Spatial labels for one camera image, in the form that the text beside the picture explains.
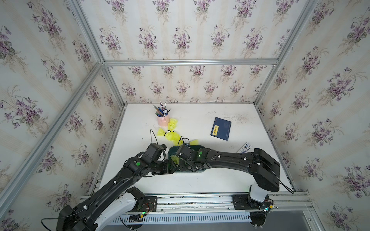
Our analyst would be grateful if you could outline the teal plastic storage box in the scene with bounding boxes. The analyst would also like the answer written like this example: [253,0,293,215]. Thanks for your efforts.
[168,145,206,173]

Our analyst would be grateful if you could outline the yellow shuttlecock six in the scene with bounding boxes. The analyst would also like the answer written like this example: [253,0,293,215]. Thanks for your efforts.
[170,155,180,165]

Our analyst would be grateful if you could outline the yellow shuttlecock twelve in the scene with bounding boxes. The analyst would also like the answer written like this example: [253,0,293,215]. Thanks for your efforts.
[189,140,199,145]

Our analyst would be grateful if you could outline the yellow shuttlecock one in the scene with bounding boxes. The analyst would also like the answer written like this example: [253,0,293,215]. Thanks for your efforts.
[168,118,178,131]

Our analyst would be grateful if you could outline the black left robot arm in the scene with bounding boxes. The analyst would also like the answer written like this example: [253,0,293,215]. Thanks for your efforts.
[56,150,178,231]

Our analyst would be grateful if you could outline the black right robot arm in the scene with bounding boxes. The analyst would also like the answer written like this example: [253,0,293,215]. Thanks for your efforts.
[174,146,280,203]

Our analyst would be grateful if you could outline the yellow shuttlecock five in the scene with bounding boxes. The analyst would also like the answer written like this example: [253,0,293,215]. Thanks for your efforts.
[157,128,167,136]

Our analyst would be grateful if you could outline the blue book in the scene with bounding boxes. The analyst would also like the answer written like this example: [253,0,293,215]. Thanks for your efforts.
[211,117,232,141]

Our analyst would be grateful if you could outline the pink pen cup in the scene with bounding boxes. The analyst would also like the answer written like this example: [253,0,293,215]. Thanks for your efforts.
[157,115,170,127]

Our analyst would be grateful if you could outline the pens in cup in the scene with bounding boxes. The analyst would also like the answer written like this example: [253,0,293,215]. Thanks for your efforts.
[152,102,170,117]

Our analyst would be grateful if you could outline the red blue white packet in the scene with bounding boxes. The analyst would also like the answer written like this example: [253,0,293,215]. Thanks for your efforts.
[237,142,252,153]

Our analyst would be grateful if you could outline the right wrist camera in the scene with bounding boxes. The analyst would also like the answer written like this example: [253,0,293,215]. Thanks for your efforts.
[175,144,200,160]

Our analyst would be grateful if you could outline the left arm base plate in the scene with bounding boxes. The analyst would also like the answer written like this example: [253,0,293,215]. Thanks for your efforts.
[126,195,158,213]

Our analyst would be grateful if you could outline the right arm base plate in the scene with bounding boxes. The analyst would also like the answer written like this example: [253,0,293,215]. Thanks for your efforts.
[232,194,274,211]

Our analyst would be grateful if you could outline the aluminium front rail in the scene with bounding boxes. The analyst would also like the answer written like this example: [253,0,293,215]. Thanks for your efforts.
[145,192,314,214]

